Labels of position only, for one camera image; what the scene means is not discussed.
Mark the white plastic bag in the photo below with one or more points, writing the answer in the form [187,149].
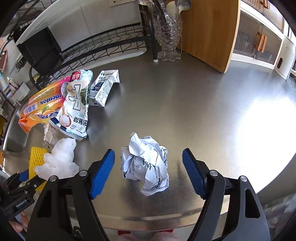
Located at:
[60,161]

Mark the white blue snack bag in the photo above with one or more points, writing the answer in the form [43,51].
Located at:
[72,118]

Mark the black wire dish rack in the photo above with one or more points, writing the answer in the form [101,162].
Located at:
[69,35]

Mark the flattened white milk carton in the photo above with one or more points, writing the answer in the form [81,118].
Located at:
[102,86]

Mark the white electric kettle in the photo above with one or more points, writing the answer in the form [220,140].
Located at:
[286,58]

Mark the person's left hand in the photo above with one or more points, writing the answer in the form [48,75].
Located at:
[22,225]

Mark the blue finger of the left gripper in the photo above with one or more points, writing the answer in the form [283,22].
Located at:
[24,176]

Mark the metal spoon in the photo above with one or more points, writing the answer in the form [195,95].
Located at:
[183,5]

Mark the white tissue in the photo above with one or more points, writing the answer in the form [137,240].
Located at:
[51,134]

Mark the orange mentos candy bag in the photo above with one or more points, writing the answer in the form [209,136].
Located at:
[43,105]

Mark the stainless steel sink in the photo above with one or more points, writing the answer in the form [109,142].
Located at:
[15,138]

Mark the clear glass utensil vase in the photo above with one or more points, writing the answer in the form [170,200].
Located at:
[167,30]

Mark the white paper ball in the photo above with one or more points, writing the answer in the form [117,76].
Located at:
[143,159]

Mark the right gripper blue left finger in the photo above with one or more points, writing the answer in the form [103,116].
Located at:
[100,171]

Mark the wooden cutting board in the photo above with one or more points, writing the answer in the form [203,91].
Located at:
[209,31]

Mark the yellow foam net sleeve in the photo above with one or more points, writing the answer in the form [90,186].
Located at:
[36,159]

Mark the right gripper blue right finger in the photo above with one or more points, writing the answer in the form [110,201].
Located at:
[195,172]

